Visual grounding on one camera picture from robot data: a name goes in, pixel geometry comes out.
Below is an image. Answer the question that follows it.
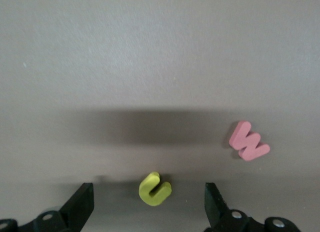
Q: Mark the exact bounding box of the brown table cover sheet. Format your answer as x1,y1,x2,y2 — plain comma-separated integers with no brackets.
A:
0,0,320,232

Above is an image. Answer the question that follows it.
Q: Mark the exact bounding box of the yellow letter u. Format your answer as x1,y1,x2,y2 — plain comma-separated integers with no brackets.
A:
138,171,173,207

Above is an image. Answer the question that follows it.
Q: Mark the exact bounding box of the pink letter w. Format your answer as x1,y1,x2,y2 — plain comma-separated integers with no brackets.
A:
228,120,271,162

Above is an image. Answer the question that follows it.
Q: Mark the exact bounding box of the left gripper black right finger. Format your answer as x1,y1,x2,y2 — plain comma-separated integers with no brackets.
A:
204,182,300,232

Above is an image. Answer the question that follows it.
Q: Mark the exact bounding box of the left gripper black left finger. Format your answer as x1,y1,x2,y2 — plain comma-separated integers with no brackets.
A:
0,182,95,232

